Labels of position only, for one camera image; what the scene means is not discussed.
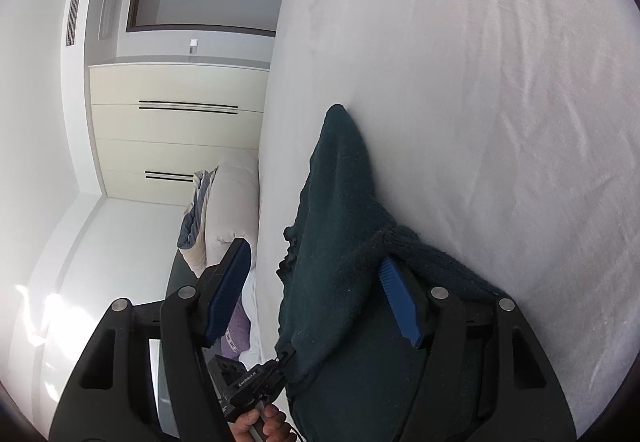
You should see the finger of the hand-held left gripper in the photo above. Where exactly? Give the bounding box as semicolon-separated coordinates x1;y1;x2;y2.
272;347;297;374

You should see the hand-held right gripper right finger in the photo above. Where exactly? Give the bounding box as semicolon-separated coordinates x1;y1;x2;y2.
378;256;576;442

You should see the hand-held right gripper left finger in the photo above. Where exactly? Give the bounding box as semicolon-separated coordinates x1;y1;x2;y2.
48;237;253;442

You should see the dark green knit sweater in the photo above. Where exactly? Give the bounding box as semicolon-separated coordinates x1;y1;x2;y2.
274;104;506;442

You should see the person's left hand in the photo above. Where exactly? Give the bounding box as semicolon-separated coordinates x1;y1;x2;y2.
231;404;299;442

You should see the purple patterned pillow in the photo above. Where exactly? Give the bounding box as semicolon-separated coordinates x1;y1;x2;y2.
222;297;251;355

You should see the dark grey padded headboard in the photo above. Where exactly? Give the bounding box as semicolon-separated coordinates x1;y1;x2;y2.
165;249;211;305

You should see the folded beige duvet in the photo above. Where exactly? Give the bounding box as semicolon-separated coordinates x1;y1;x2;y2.
178;153;261;275

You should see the cream wardrobe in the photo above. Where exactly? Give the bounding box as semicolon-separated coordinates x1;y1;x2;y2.
89;64;271;207

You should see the bed with white sheet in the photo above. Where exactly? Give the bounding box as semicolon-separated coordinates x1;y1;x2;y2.
252;0;633;442

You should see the dark slotted air vent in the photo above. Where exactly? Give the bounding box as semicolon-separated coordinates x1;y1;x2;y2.
65;0;91;46

